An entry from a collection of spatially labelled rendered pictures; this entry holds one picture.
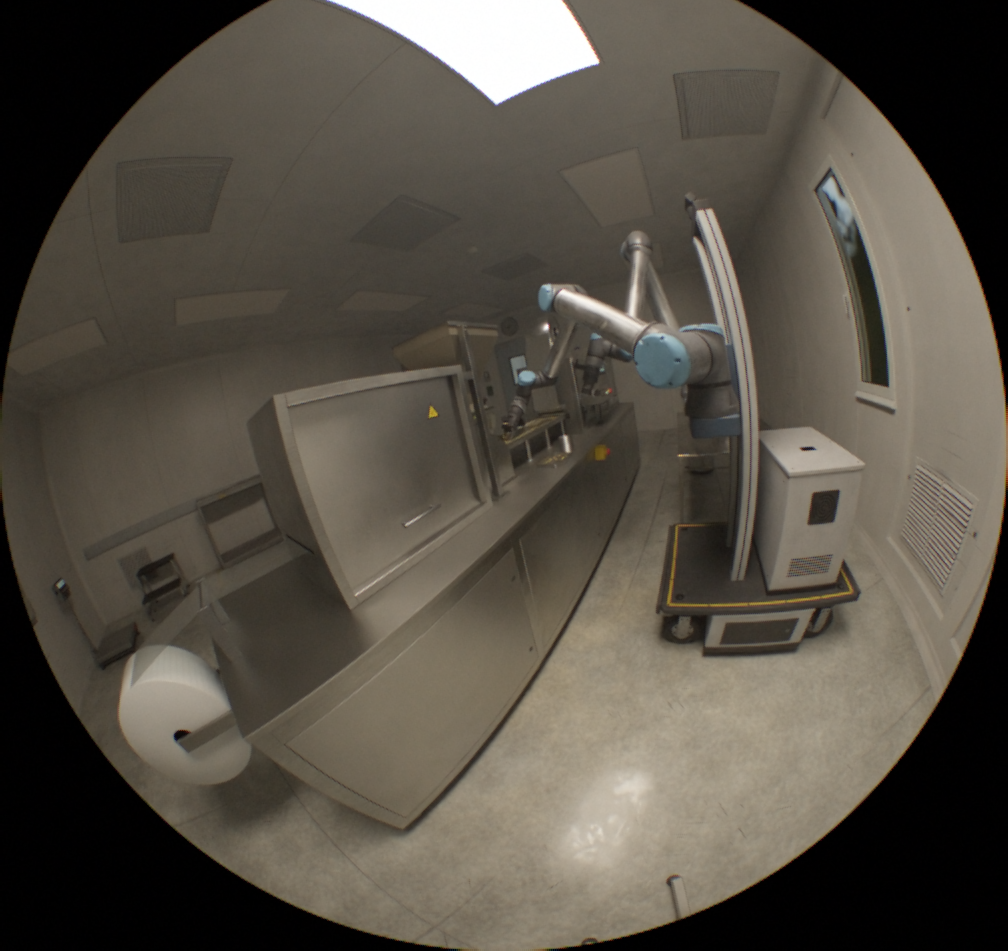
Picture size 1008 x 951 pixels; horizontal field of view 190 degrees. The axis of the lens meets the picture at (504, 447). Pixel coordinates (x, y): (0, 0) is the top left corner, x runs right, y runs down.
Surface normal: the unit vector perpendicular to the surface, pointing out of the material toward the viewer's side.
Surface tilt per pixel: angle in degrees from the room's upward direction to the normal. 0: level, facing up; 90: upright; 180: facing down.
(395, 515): 90
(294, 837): 0
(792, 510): 90
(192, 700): 90
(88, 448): 90
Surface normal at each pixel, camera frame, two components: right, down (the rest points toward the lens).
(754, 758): -0.21, -0.96
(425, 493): 0.83, -0.07
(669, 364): -0.87, 0.31
